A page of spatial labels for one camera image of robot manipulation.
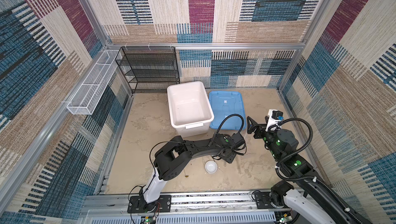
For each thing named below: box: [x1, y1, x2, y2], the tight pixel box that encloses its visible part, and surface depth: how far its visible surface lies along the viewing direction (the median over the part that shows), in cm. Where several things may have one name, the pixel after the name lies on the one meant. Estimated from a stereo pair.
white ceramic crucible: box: [204, 160, 218, 174], surface depth 85 cm
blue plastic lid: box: [208, 90, 247, 131], surface depth 114 cm
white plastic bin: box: [167, 81, 214, 138], surface depth 104 cm
